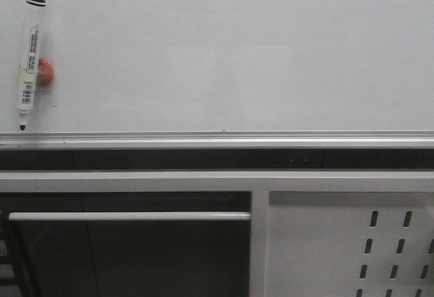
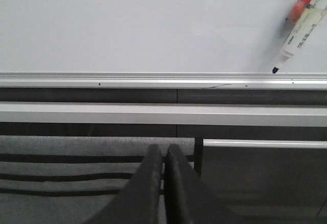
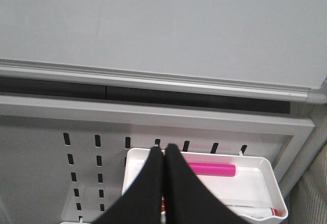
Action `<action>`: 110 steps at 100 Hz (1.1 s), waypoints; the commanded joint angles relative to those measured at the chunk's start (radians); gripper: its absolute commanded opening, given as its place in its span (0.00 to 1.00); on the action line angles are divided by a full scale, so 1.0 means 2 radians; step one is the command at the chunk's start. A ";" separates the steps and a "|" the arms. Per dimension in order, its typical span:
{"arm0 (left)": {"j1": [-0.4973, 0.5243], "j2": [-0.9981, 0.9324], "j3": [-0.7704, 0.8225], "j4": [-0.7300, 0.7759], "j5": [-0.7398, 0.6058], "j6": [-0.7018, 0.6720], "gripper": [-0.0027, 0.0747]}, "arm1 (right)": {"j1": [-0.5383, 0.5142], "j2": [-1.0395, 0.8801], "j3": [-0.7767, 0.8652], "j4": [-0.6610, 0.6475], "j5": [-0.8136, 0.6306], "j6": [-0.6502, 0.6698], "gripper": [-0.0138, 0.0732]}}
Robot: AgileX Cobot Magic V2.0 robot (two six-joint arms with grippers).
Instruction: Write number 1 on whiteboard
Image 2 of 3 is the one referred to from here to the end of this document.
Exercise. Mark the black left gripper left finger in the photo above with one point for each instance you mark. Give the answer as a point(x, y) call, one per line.
point(138, 201)

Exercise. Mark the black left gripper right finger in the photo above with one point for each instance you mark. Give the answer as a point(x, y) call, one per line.
point(187, 199)

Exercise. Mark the white black-tip whiteboard marker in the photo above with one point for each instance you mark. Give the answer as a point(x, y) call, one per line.
point(302, 29)

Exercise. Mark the white metal whiteboard stand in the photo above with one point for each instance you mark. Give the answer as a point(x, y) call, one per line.
point(261, 183)

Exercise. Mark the grey fabric pocket organizer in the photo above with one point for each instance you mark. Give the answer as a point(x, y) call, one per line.
point(59, 179)

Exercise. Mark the white horizontal rail bar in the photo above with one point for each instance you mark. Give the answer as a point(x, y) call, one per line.
point(264, 144)

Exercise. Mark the white whiteboard with aluminium frame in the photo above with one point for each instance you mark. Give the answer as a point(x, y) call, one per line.
point(208, 44)

